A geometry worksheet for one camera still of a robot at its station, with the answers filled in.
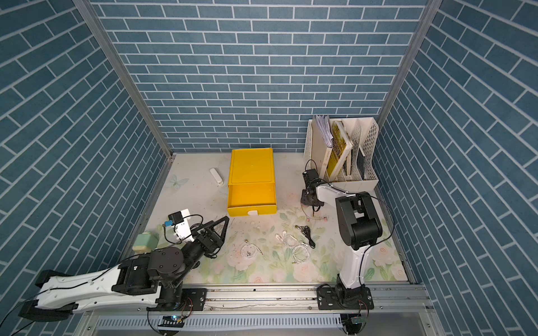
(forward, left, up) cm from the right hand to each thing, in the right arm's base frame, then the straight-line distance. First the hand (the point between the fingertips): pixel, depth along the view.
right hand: (310, 200), depth 101 cm
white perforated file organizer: (+17, -26, +5) cm, 32 cm away
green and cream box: (-30, +65, +7) cm, 72 cm away
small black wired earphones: (-16, +2, 0) cm, 16 cm away
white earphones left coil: (-26, +26, -1) cm, 37 cm away
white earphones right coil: (-26, +4, 0) cm, 27 cm away
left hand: (-29, +28, +28) cm, 49 cm away
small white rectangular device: (+8, +48, +4) cm, 49 cm away
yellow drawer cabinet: (-6, +27, +16) cm, 32 cm away
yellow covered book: (+14, -11, +24) cm, 30 cm away
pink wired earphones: (-9, -6, 0) cm, 11 cm away
